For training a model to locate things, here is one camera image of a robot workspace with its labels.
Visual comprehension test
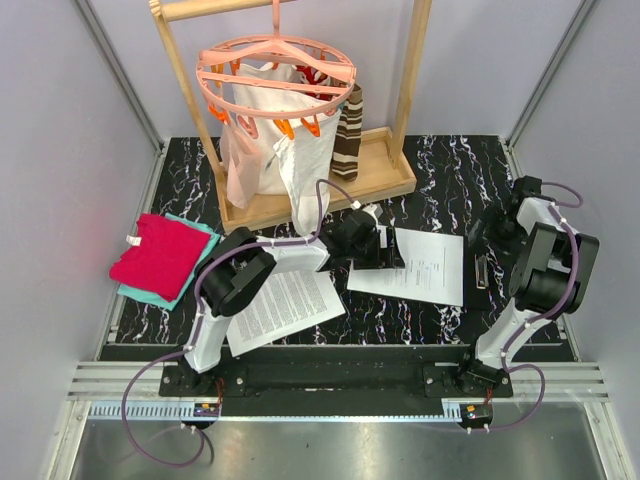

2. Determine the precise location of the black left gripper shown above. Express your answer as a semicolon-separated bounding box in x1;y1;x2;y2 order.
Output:
347;227;403;271

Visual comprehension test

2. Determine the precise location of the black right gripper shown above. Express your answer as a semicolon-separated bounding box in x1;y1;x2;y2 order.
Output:
467;203;528;265

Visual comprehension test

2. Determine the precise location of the white signature form sheet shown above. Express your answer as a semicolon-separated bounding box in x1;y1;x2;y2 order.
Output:
347;228;464;307

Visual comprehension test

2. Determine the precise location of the white printed text sheet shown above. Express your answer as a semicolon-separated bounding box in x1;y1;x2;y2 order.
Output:
226;271;345;356

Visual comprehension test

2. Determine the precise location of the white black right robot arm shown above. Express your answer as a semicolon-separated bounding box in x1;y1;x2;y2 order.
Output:
453;176;600;397

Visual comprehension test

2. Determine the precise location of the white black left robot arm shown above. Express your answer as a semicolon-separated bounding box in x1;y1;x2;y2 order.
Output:
179;207;405;396

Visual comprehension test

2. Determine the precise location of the silver folder clip mechanism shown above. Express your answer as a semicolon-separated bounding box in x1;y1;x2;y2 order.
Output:
474;255;488;290

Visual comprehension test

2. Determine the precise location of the brown striped sock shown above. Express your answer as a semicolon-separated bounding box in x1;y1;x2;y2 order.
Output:
330;85;364;181

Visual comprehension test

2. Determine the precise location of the white hanging towel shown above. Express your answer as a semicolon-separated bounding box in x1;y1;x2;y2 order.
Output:
222;62;341;236

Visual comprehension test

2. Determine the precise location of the pink hanging cloth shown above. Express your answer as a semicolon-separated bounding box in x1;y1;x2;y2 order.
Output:
220;125;262;209

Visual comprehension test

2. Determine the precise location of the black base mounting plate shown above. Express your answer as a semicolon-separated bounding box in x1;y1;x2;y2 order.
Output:
159;345;513;418

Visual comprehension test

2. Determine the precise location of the red white patterned cloth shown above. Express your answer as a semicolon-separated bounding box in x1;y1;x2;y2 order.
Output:
294;65;332;101

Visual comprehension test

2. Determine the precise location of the pink round clip hanger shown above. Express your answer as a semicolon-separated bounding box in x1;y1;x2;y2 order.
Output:
196;1;356;139

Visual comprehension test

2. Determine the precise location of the red folded shirt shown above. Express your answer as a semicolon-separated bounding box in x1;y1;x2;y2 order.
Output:
109;213;211;301

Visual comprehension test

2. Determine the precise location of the teal folded cloth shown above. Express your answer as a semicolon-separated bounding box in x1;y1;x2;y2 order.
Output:
118;214;220;311

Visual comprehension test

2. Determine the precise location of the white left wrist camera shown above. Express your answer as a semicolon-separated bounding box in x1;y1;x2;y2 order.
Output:
350;201;383;223

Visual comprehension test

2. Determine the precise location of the wooden drying rack frame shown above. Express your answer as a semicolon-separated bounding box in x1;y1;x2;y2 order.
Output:
150;1;431;234

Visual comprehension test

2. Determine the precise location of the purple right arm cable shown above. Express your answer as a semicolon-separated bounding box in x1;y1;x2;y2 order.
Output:
424;180;585;434

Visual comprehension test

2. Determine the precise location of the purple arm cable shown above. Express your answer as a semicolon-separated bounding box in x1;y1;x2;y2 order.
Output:
121;178;361;469
424;180;585;434

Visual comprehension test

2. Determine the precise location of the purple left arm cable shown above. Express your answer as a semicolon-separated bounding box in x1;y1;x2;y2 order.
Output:
121;178;361;469

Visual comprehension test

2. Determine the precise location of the aluminium frame rail left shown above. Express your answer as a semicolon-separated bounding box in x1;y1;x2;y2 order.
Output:
71;0;164;152

